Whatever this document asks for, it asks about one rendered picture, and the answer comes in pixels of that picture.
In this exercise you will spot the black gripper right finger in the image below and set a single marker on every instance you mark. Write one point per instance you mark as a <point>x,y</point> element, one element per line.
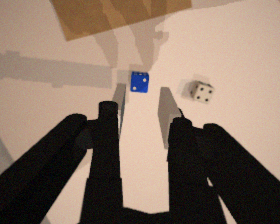
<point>250,192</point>

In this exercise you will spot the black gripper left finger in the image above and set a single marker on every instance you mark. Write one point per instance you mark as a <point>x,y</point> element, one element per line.
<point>31,185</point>

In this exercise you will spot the blue die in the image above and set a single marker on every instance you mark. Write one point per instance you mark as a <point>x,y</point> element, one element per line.
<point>139,82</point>

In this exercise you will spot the white die with black pips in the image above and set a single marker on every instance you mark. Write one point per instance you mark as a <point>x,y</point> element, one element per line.
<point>202,92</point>

